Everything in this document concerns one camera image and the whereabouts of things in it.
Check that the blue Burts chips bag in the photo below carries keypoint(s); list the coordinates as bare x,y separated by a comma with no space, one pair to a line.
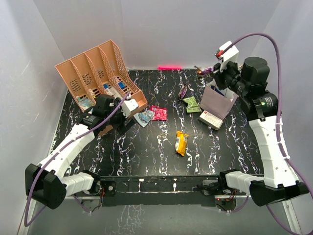
215,88

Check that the purple M&M's packet far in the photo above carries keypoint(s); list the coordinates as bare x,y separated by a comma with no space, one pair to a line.
183,91

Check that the pink red marker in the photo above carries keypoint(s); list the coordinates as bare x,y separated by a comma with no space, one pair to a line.
163,68

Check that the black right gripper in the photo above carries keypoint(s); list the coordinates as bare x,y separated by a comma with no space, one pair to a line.
218,77

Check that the aluminium frame rail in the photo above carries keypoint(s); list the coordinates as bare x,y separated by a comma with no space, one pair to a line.
70,219

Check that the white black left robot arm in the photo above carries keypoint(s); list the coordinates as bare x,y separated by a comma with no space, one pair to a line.
46,182

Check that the yellow snack bar packet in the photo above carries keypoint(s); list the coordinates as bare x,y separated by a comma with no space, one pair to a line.
181,143

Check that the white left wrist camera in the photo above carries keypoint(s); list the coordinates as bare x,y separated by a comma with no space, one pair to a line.
128,106

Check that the white red cardboard box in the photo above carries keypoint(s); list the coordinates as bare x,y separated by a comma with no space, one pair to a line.
211,120

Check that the peach plastic desk organizer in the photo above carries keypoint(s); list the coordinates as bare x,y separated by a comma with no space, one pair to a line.
85,74

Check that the green snack packet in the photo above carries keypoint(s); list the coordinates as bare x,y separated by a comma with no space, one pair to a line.
192,105

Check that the blue eraser block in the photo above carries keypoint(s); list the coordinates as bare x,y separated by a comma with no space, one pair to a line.
121,85

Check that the white printed paper packet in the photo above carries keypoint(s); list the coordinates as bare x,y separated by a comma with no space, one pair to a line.
110,90

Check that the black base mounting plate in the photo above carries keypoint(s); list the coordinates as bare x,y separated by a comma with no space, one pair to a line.
158,190

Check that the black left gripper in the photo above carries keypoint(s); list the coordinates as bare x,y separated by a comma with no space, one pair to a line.
121,128

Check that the red snack packet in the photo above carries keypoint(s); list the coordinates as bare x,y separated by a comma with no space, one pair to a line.
159,113

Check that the light blue Himalaya snack packet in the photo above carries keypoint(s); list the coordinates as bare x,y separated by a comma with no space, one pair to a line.
144,118

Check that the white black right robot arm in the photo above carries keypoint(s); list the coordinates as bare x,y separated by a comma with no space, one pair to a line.
279,182

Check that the purple brown M&M's packet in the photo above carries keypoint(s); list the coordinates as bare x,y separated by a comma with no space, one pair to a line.
204,72

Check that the blue correction tape blister pack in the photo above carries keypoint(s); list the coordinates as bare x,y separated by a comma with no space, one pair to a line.
84,102

